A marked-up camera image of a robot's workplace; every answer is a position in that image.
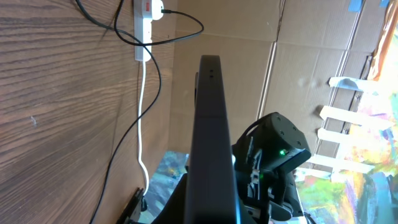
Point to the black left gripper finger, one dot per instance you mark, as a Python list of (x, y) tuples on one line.
[(245, 217)]

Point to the Samsung Galaxy smartphone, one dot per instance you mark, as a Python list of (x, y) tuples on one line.
[(211, 193)]

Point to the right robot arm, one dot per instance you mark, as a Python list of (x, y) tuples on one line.
[(266, 155)]

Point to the white charger plug adapter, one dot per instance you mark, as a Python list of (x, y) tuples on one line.
[(156, 9)]

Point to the cardboard backdrop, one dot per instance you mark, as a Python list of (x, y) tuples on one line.
[(275, 56)]

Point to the white power strip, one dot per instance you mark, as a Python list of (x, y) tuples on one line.
[(142, 27)]

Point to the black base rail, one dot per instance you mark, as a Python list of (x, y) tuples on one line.
[(133, 209)]

